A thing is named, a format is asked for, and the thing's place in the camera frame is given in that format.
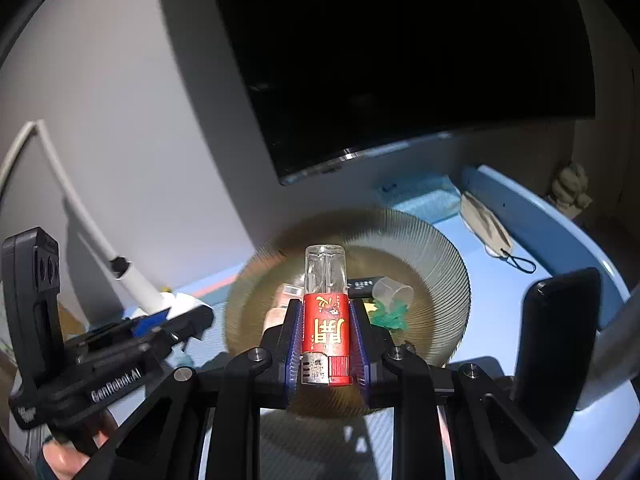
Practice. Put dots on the blue packet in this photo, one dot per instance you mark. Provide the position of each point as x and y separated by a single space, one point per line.
425 197

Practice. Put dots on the green toy figure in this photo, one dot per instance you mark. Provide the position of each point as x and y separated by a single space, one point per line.
392 317

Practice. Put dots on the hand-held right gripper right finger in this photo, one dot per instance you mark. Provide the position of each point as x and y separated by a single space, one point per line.
360 350

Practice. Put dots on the white desk lamp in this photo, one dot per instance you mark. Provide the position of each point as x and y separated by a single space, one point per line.
145 290

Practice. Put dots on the red lighter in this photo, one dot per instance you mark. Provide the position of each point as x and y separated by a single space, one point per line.
325 330

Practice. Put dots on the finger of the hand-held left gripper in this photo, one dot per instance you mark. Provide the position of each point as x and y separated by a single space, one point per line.
150 322
192 322

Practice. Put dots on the small clear object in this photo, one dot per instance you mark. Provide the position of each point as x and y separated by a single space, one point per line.
290 291

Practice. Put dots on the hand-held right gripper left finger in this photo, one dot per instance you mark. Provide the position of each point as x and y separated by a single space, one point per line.
292 345

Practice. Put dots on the black card reader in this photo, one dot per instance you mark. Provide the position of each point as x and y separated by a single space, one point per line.
365 286

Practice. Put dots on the black monitor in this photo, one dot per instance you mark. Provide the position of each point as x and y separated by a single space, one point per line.
400 60

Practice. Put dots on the small beige figurine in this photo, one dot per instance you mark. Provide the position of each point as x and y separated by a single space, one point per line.
570 185

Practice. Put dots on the small clear plastic cup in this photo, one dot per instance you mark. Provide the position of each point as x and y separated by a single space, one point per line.
395 292

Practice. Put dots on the beige face mask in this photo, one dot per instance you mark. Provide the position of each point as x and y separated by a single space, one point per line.
487 230

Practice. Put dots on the person's left hand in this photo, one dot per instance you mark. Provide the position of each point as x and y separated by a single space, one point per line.
62 460

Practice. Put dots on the ribbed brown glass plate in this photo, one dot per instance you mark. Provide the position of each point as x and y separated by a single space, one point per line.
425 260

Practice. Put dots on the small pink object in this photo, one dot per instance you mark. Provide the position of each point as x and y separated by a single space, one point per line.
275 316

